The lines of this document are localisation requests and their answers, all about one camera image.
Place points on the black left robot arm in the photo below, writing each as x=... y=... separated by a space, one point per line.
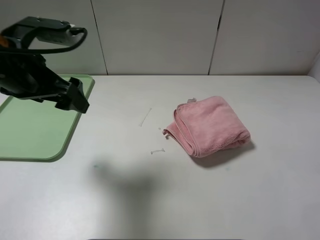
x=24 y=74

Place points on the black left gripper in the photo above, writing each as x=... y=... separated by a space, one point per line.
x=26 y=77

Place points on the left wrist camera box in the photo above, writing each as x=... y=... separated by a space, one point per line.
x=46 y=30

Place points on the pink terry towel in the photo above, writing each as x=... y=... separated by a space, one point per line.
x=207 y=126

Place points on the green plastic tray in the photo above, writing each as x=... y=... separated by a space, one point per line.
x=35 y=132

